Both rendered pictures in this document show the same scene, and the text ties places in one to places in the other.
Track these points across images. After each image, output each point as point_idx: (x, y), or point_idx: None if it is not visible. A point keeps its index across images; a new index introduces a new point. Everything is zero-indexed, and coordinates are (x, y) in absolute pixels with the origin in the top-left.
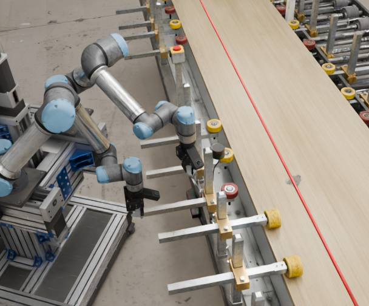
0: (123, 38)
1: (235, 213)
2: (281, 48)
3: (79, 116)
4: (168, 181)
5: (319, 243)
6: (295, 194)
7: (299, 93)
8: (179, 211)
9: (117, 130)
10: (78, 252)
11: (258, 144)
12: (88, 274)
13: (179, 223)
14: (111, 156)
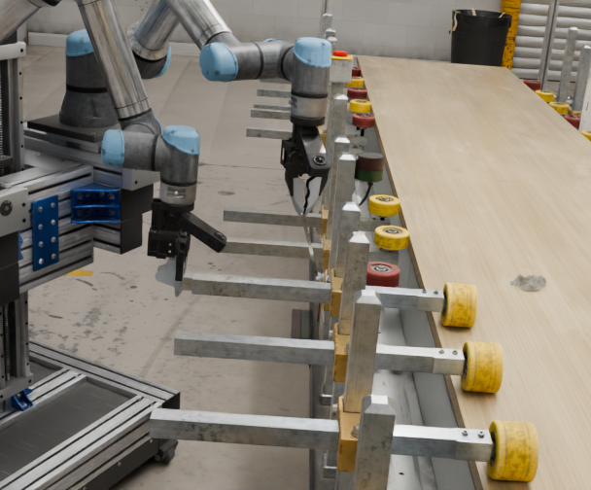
0: (256, 112)
1: (390, 371)
2: (559, 153)
3: (101, 14)
4: (276, 401)
5: (559, 365)
6: (525, 299)
7: (578, 198)
8: (284, 450)
9: (203, 310)
10: (35, 439)
11: (468, 235)
12: (37, 473)
13: (276, 469)
14: (146, 127)
